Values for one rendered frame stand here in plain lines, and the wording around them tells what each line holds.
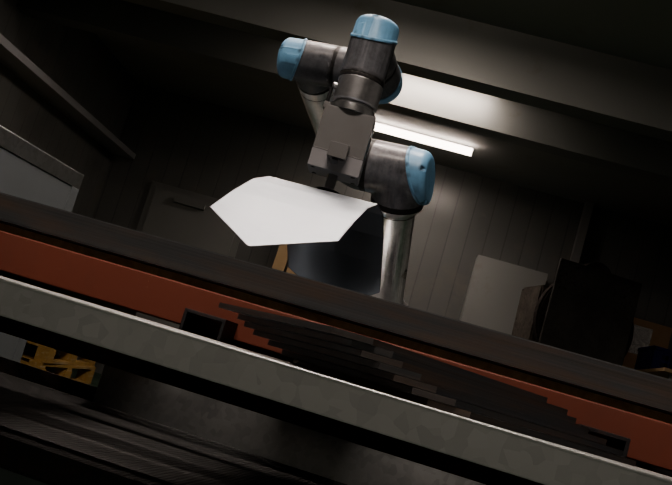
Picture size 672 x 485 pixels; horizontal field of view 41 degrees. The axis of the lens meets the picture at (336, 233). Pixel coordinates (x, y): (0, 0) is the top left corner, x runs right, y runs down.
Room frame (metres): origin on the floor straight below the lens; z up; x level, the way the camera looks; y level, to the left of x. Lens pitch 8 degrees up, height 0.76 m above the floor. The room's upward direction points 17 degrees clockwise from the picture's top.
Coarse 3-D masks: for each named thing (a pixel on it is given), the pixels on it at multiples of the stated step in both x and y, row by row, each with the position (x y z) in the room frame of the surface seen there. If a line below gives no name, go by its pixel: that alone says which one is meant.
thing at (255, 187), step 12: (252, 180) 1.32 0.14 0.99; (252, 192) 1.26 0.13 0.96; (264, 192) 1.27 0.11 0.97; (276, 192) 1.29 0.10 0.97; (288, 192) 1.30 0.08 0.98; (300, 192) 1.31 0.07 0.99; (288, 204) 1.24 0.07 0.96; (300, 204) 1.25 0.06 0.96; (312, 204) 1.26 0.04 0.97; (324, 204) 1.27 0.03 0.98; (336, 204) 1.28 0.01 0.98; (348, 204) 1.29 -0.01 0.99; (336, 216) 1.23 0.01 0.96; (348, 216) 1.24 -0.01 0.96
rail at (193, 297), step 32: (0, 224) 1.16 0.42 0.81; (0, 256) 1.13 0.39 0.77; (32, 256) 1.12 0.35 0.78; (64, 256) 1.11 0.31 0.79; (96, 256) 1.13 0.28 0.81; (64, 288) 1.11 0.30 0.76; (96, 288) 1.10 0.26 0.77; (128, 288) 1.09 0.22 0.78; (160, 288) 1.08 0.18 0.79; (192, 288) 1.08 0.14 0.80; (224, 288) 1.10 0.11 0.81; (320, 320) 1.07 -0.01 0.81; (416, 352) 1.02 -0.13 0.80; (448, 352) 1.04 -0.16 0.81; (512, 384) 1.00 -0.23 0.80; (544, 384) 1.02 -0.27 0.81; (576, 416) 0.98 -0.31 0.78; (608, 416) 0.98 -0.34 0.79; (640, 416) 0.97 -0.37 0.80; (640, 448) 0.97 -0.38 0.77
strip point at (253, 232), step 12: (228, 216) 1.17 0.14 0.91; (240, 216) 1.17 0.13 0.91; (240, 228) 1.14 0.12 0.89; (252, 228) 1.15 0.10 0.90; (264, 228) 1.15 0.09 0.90; (276, 228) 1.16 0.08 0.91; (288, 228) 1.16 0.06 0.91; (252, 240) 1.11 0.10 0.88; (264, 240) 1.12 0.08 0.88; (276, 240) 1.12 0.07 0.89; (288, 240) 1.13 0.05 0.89; (300, 240) 1.14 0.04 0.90; (312, 240) 1.14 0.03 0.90; (324, 240) 1.15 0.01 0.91; (336, 240) 1.15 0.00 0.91
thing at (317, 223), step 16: (240, 192) 1.25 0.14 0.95; (224, 208) 1.19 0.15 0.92; (240, 208) 1.20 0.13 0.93; (256, 208) 1.21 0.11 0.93; (272, 208) 1.22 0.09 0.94; (288, 208) 1.23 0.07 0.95; (288, 224) 1.18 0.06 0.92; (304, 224) 1.19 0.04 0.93; (320, 224) 1.19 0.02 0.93; (336, 224) 1.20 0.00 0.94; (352, 224) 1.22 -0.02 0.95
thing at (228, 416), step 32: (128, 384) 1.91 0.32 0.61; (160, 384) 1.90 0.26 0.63; (160, 416) 1.90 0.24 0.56; (192, 416) 1.88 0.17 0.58; (224, 416) 1.87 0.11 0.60; (256, 416) 1.86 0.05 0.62; (256, 448) 1.85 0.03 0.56; (288, 448) 1.84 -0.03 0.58; (320, 448) 1.83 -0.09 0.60; (352, 448) 1.82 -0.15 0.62; (352, 480) 1.81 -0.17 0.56; (384, 480) 1.80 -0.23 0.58; (416, 480) 1.79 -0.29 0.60; (448, 480) 1.78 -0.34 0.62
